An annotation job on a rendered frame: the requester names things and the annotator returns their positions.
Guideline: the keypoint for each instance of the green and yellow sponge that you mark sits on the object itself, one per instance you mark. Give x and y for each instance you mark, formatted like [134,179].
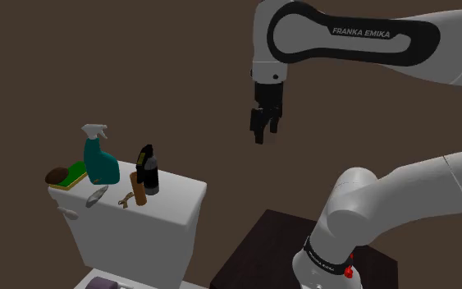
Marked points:
[71,177]

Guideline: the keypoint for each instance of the white toilet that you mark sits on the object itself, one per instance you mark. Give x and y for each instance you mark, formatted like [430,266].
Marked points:
[142,236]

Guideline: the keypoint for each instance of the brown oval soap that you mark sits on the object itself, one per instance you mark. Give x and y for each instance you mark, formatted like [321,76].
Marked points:
[56,175]

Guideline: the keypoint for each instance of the small brown scissors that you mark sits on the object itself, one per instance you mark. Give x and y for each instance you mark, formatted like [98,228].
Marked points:
[125,199]

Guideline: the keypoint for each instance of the purple roll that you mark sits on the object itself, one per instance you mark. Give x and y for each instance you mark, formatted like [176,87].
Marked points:
[102,283]

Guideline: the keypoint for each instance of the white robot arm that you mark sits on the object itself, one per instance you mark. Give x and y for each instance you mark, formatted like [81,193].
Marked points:
[374,192]

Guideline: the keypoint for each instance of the teal spray bottle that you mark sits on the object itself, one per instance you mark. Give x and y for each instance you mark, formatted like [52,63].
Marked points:
[102,164]

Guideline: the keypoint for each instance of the black spray bottle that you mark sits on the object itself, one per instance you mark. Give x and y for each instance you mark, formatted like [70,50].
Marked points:
[149,172]

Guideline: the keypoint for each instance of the brown cylinder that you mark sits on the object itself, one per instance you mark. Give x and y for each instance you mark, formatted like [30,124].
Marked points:
[138,190]

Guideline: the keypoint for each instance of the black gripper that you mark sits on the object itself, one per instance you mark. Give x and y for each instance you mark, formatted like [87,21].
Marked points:
[268,95]

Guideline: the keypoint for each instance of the dark robot stand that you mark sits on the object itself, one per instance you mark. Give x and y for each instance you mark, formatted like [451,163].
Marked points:
[268,252]

